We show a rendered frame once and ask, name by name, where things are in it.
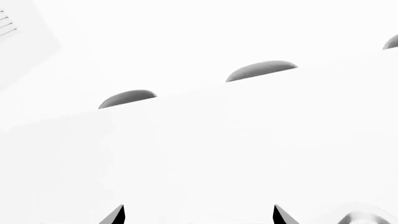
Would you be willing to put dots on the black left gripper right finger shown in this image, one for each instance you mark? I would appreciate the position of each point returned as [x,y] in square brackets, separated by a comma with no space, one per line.
[281,218]

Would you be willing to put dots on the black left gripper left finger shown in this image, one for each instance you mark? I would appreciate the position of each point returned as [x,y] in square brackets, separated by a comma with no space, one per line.
[117,218]

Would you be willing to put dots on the white rounded object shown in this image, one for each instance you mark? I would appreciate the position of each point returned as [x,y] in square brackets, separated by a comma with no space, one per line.
[363,218]

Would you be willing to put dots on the white cabinet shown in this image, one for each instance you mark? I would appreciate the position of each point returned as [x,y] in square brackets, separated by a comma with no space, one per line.
[199,144]

